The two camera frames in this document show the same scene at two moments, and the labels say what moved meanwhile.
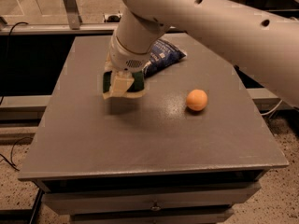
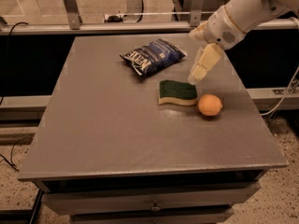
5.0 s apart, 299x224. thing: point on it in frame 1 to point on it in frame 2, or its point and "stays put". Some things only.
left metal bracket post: [70, 4] stays put
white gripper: [127, 59] to [221, 29]
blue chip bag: [163, 53] stays put
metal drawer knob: [155, 207] stays put
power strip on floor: [115, 18] stays put
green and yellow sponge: [135, 89] to [177, 92]
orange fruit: [196, 100] to [209, 105]
